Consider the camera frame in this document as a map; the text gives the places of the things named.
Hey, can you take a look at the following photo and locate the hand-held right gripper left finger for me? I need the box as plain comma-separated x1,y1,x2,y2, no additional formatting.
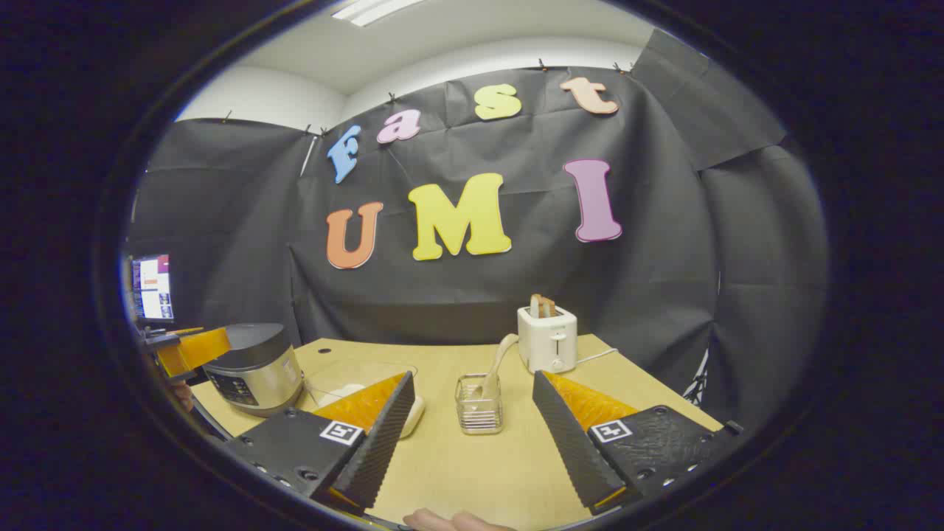
225,371,416,511

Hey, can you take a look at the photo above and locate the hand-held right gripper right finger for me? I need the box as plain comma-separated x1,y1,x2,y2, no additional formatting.
532,370,744,515

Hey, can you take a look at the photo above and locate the silver black rice cooker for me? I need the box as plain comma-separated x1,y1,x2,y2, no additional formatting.
201,323,305,418

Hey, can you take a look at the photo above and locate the clear chopstick holder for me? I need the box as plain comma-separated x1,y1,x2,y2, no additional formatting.
455,372,504,435

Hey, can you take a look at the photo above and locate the wooden spoon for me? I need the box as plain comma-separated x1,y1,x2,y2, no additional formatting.
483,333,521,399

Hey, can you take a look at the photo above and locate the computer monitor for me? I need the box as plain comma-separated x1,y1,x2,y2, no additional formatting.
131,254,176,323

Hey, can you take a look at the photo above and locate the clear glass dish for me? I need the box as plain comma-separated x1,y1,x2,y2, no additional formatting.
304,360,427,440

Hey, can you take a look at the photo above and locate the white toaster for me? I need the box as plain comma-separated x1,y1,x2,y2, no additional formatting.
517,305,578,375

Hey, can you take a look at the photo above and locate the ceiling light panel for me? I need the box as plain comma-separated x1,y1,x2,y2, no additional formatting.
332,0,426,27

